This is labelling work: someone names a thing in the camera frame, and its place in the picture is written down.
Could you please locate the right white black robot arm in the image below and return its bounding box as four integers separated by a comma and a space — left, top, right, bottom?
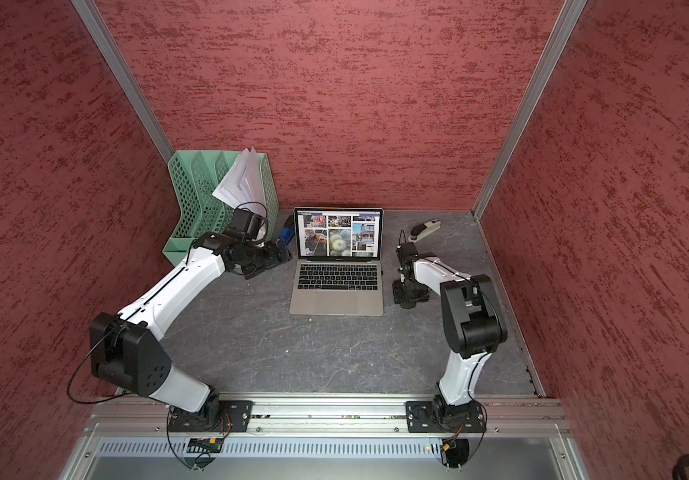
393, 242, 509, 432

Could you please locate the right aluminium corner post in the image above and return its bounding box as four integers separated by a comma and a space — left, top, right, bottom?
472, 0, 588, 223

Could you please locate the white paper stack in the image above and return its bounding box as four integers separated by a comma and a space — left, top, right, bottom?
212, 147, 266, 216

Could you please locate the white perforated cable duct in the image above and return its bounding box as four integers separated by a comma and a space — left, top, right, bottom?
96, 437, 444, 461

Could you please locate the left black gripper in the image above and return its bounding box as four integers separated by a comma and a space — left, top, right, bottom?
234, 240, 292, 277

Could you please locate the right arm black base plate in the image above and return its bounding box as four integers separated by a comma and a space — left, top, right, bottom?
405, 396, 488, 434

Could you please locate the aluminium corner post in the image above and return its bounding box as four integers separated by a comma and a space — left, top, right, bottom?
70, 0, 174, 163
472, 0, 588, 223

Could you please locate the silver open laptop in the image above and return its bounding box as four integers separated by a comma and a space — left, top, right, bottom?
290, 207, 384, 317

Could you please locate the left aluminium corner post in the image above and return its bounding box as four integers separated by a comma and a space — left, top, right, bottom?
70, 0, 174, 163

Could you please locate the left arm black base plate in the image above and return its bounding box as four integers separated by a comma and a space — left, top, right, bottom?
166, 399, 254, 434

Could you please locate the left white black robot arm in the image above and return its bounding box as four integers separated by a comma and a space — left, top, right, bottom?
88, 232, 292, 431

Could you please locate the beige black stapler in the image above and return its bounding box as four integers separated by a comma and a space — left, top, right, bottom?
408, 218, 443, 243

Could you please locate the blue stapler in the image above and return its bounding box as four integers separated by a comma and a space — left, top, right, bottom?
278, 215, 296, 245

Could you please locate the green plastic file organizer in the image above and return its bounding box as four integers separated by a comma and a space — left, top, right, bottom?
162, 149, 280, 268

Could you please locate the aluminium front rail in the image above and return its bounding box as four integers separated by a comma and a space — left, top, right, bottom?
82, 393, 574, 439

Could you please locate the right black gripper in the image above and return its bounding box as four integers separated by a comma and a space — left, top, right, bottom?
393, 278, 430, 304

